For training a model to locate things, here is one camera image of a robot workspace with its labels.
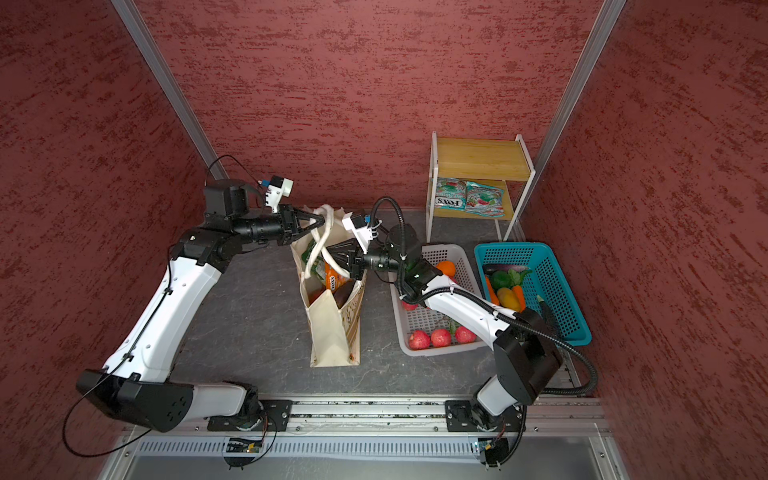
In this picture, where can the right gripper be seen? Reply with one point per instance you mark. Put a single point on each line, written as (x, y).
(352, 254)

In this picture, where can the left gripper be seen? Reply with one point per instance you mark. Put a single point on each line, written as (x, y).
(290, 222)

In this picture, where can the orange Fox's candy bag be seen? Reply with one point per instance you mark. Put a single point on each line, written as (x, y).
(333, 280)

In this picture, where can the cream canvas tote bag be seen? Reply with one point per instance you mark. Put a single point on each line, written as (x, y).
(335, 332)

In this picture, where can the green Fox's candy bag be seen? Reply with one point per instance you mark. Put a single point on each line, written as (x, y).
(314, 266)

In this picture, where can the purple eggplant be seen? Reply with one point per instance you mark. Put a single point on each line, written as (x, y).
(342, 293)

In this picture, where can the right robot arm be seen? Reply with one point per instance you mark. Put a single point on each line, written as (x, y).
(525, 356)

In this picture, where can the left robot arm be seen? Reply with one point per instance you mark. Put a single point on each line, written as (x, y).
(134, 384)

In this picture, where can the red-green Fox's candy bag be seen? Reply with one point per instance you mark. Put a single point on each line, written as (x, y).
(484, 200)

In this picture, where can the red apple middle left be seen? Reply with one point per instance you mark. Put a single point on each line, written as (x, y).
(409, 306)

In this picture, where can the red apple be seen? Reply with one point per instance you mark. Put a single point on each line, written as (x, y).
(419, 340)
(464, 336)
(409, 306)
(441, 338)

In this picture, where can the orange fruit back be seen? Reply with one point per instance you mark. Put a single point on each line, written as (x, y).
(447, 268)

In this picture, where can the white plastic basket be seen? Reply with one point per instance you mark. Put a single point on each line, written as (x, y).
(426, 320)

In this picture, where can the red apple front left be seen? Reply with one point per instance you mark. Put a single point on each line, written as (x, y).
(419, 340)

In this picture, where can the red apple front middle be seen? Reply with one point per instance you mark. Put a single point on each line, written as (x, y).
(441, 338)

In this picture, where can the red apple front right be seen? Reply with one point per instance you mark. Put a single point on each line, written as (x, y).
(464, 336)

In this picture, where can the white wooden two-tier shelf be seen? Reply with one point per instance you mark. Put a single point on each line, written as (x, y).
(503, 164)

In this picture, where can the green bell pepper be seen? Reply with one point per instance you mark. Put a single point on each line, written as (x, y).
(501, 280)

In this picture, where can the yellow bell pepper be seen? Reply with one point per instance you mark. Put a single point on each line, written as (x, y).
(508, 299)

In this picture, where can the orange carrot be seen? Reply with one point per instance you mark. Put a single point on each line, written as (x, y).
(520, 296)

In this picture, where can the teal plastic basket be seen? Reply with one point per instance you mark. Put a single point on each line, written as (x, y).
(546, 280)

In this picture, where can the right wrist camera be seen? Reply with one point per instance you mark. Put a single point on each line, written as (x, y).
(360, 228)

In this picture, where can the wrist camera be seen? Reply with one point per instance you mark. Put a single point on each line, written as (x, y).
(275, 189)
(360, 228)

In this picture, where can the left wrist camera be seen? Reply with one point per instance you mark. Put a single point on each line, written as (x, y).
(275, 189)

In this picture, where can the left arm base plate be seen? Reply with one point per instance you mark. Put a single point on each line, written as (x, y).
(271, 415)

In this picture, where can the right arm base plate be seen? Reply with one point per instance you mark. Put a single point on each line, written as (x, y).
(469, 416)

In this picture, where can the aluminium mounting rail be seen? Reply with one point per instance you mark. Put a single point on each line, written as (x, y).
(555, 416)

